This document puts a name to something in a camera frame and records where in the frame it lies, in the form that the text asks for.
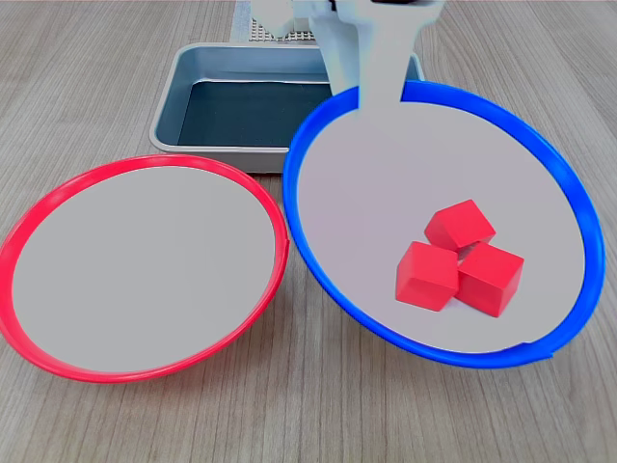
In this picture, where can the steel tray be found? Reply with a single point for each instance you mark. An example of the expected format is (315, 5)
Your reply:
(226, 156)

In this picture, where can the blue-rimmed white plate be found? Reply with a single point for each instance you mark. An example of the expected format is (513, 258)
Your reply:
(385, 193)

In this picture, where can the red cube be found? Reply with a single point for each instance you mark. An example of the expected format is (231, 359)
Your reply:
(426, 282)
(489, 284)
(460, 224)

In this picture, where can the black tray mat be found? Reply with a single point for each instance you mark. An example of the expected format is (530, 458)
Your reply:
(241, 116)

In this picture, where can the pale perforated base plate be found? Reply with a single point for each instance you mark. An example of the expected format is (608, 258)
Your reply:
(303, 36)

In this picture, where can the clear tape strip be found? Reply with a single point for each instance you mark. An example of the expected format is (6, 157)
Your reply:
(241, 24)

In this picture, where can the red-rimmed white plate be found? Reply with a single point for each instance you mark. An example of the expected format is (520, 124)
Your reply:
(144, 265)

